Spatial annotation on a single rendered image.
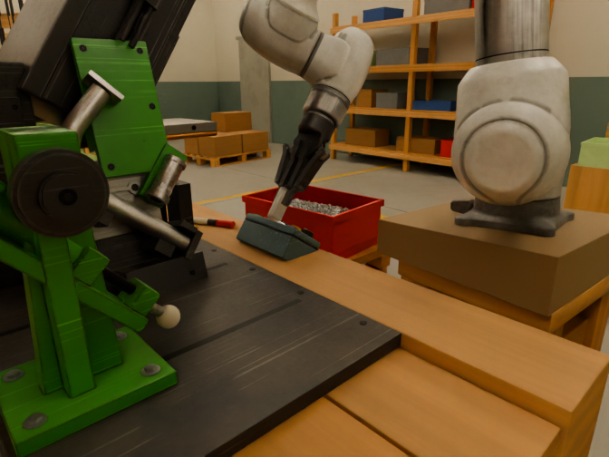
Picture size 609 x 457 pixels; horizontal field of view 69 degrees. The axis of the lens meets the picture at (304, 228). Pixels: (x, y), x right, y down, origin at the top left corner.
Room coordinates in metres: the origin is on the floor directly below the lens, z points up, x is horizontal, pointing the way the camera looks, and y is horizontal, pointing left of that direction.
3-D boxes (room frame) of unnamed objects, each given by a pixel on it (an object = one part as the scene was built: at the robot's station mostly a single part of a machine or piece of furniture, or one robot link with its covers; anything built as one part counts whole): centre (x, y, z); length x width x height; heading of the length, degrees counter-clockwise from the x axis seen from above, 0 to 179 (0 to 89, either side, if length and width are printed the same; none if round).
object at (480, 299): (0.86, -0.43, 0.83); 0.32 x 0.32 x 0.04; 38
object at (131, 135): (0.75, 0.31, 1.17); 0.13 x 0.12 x 0.20; 43
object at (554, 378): (0.95, 0.20, 0.82); 1.50 x 0.14 x 0.15; 43
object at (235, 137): (7.36, 1.26, 0.37); 1.20 x 0.80 x 0.74; 139
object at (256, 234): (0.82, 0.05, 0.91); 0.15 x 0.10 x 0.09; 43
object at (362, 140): (6.40, -1.60, 1.10); 3.01 x 0.55 x 2.20; 41
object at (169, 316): (0.46, 0.17, 0.96); 0.06 x 0.03 x 0.06; 133
